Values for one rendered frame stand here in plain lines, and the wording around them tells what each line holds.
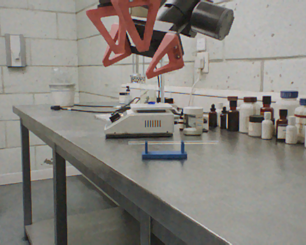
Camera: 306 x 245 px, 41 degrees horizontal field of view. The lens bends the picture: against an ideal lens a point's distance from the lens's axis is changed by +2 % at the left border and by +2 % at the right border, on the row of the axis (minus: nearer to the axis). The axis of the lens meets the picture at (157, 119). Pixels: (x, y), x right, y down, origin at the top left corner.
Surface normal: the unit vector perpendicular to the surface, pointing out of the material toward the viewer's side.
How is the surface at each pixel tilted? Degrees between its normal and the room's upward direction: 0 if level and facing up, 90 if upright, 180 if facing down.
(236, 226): 0
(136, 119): 90
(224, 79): 90
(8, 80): 90
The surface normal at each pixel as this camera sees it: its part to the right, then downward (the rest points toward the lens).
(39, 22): 0.44, 0.11
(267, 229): 0.00, -0.99
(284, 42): -0.90, 0.06
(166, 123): 0.09, 0.12
